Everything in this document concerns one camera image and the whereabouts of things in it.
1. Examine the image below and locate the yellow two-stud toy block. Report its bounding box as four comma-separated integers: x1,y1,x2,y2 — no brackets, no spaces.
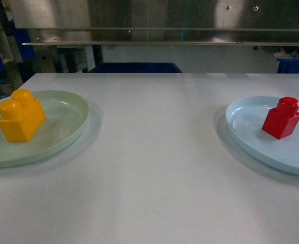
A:
0,89,46,142

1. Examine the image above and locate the pale blue round plate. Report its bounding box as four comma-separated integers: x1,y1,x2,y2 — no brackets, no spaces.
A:
225,96,299,175

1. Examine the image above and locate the stainless steel shelf rack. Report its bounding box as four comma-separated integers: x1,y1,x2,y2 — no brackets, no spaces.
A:
10,1,299,46

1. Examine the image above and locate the red one-stud toy block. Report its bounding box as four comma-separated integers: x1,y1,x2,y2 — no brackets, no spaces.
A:
261,97,299,140

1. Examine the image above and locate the pale green round plate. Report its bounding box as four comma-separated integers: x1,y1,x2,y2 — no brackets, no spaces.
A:
0,90,89,168

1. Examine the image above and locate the blue bin far right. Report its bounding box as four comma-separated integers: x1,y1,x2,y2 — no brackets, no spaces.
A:
277,58,299,74

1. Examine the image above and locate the dark blue bin behind table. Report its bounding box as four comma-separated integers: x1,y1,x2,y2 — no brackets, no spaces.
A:
89,62,182,73

